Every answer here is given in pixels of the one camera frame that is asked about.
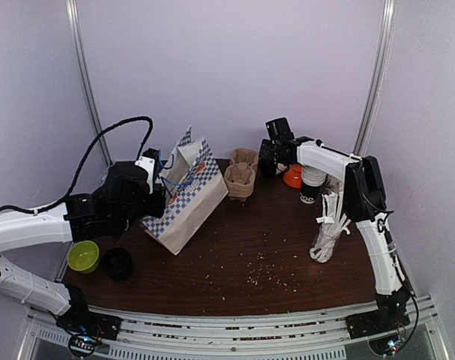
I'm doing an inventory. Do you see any stack of black cup lids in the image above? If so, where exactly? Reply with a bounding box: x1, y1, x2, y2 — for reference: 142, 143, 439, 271
101, 247, 134, 281

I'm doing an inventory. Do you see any aluminium frame post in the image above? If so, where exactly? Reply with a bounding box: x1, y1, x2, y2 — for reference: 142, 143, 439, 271
353, 0, 397, 156
64, 0, 114, 166

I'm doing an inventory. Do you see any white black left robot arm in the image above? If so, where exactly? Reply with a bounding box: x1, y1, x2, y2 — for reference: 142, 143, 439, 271
0, 157, 166, 333

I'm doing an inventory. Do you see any stack of paper cups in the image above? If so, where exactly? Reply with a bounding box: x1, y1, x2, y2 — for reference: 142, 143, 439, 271
300, 166, 327, 204

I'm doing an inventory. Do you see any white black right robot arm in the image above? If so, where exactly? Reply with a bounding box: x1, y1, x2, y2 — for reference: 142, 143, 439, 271
259, 136, 415, 335

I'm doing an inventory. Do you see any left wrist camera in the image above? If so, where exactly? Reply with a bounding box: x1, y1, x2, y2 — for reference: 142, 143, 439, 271
134, 148, 161, 194

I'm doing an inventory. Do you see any orange bowl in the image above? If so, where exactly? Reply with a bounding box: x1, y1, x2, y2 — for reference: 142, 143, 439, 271
283, 164, 302, 189

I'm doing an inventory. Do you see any beige ceramic mug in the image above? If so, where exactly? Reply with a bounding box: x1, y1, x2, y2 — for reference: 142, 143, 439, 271
323, 175, 344, 194

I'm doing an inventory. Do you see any blue checkered paper bag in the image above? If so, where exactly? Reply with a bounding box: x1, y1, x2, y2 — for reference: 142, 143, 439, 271
140, 127, 228, 255

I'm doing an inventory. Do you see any single white paper cup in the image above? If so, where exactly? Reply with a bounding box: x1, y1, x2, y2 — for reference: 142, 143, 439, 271
259, 158, 277, 179

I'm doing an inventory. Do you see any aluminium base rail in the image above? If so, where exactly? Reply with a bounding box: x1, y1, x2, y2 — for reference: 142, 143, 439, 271
14, 295, 451, 359

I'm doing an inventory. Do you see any glass of wrapped straws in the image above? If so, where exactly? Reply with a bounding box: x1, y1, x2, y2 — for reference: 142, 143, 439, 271
309, 190, 351, 263

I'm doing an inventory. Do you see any brown pulp cup carrier stack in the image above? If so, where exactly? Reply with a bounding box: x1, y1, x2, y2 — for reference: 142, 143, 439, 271
224, 148, 259, 202

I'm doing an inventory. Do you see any right aluminium frame post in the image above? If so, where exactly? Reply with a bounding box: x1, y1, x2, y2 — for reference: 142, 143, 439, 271
353, 0, 397, 156

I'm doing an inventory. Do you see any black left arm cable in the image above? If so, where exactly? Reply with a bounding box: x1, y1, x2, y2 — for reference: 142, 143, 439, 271
0, 115, 154, 222

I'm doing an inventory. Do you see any left aluminium frame post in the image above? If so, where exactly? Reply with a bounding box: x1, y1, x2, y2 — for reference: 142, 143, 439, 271
64, 0, 114, 166

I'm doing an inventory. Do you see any green bowl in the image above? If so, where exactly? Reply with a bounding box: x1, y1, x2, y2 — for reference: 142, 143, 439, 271
67, 241, 100, 274

